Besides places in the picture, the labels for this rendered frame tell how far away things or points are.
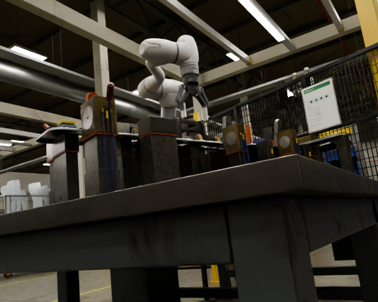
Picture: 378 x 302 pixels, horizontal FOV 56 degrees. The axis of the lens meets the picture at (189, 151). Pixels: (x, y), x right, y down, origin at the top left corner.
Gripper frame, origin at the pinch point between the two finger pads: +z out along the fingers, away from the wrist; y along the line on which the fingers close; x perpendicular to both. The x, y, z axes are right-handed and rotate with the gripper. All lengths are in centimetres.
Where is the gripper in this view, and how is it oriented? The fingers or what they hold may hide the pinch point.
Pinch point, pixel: (194, 117)
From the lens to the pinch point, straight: 169.6
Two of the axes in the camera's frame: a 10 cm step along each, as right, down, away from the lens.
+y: 7.7, 0.5, 6.4
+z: 1.1, 9.7, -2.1
